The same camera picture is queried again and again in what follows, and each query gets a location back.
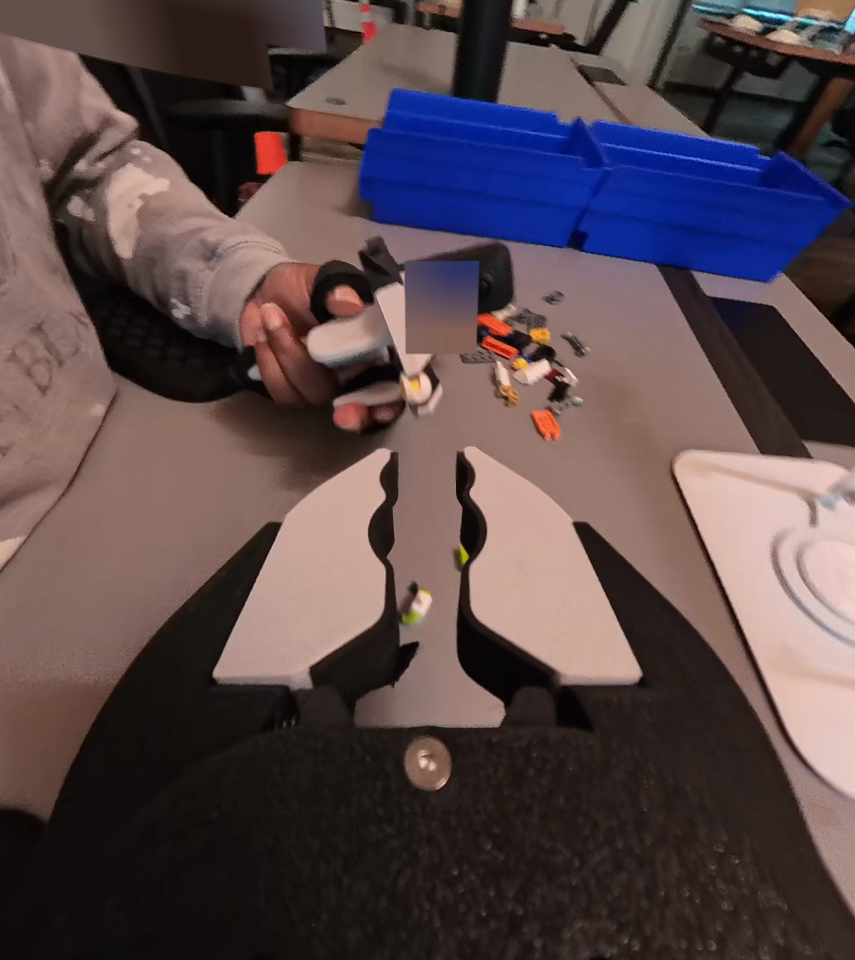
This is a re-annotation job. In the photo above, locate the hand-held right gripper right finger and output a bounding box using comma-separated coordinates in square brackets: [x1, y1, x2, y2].
[455, 446, 643, 688]

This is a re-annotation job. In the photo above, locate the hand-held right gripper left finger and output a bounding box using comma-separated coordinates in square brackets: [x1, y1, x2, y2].
[215, 447, 400, 688]

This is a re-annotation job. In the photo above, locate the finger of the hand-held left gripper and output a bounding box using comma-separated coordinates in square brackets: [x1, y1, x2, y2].
[372, 282, 438, 388]

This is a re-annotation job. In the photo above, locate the pile of lego pieces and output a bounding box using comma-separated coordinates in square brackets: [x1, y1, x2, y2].
[458, 285, 597, 445]

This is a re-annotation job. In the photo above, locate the white wire screen stand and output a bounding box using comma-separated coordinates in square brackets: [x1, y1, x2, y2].
[672, 425, 855, 808]

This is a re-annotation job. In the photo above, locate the person's left forearm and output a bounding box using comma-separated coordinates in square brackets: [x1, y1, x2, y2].
[50, 138, 297, 349]

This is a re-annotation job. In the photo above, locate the person's left hand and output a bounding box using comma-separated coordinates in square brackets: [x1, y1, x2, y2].
[237, 263, 408, 439]

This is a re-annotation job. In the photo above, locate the black textured oval pad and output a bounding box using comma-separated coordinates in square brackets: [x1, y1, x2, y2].
[80, 278, 252, 406]

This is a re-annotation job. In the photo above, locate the orange traffic cone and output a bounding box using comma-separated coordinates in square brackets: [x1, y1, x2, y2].
[254, 131, 292, 177]

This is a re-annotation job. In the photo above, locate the black water bottle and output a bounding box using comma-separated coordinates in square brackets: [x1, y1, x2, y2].
[452, 0, 519, 103]

